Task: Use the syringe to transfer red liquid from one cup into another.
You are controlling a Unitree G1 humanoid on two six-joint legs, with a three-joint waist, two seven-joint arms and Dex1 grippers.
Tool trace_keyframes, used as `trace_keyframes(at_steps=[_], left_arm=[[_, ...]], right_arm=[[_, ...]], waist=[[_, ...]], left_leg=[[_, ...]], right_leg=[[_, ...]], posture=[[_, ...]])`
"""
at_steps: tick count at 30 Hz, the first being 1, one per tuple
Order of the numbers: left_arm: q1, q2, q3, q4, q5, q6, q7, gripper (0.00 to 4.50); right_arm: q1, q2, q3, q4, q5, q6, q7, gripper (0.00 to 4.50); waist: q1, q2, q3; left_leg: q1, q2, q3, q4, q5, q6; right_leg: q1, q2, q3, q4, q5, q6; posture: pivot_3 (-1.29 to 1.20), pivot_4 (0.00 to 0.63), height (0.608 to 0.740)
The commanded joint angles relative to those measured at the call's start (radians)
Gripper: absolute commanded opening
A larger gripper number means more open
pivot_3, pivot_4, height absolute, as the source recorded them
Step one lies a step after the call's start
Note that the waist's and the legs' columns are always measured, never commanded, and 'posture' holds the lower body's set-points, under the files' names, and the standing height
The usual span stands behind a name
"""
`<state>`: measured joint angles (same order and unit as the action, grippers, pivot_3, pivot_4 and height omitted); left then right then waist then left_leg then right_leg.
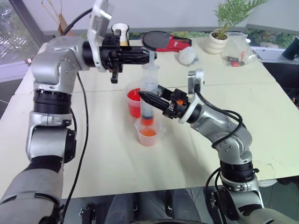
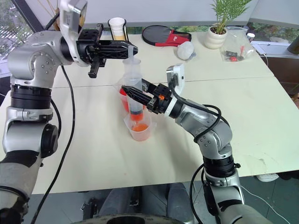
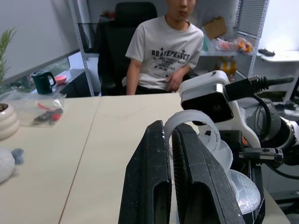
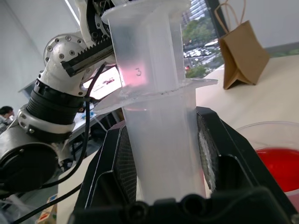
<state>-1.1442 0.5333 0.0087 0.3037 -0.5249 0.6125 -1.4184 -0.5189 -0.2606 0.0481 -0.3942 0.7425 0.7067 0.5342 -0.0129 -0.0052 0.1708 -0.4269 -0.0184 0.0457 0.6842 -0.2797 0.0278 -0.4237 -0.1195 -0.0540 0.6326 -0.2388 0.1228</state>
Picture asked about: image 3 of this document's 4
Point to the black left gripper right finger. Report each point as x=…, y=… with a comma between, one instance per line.
x=205, y=186

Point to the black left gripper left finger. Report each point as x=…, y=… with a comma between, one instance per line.
x=144, y=186

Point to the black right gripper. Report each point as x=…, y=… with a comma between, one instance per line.
x=231, y=142

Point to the person's left hand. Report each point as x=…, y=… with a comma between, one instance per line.
x=175, y=80

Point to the yellow and orange toy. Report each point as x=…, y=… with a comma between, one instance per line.
x=228, y=66

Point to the white side table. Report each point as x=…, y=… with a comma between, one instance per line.
x=280, y=56

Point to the black handheld controller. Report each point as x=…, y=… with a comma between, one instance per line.
x=266, y=52

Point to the clear plastic bag with items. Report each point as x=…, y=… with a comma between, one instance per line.
x=39, y=109

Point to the orange toy in bag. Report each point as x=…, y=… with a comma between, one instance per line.
x=245, y=45

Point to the pink bowl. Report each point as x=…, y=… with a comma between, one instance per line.
x=60, y=79

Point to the black office chair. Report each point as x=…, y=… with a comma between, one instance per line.
x=112, y=51

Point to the white and blue plush toy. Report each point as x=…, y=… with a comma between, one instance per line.
x=5, y=163

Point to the person in white t-shirt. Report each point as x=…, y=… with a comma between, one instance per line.
x=165, y=46

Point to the dark green electric kettle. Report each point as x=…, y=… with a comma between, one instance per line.
x=42, y=81

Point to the white metal shelf rack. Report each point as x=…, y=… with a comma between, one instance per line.
x=254, y=28

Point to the white ribbed plant pot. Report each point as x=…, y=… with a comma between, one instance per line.
x=8, y=121

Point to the brown cardboard box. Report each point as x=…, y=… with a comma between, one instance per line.
x=216, y=28

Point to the green leafy plant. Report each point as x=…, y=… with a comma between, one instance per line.
x=3, y=58

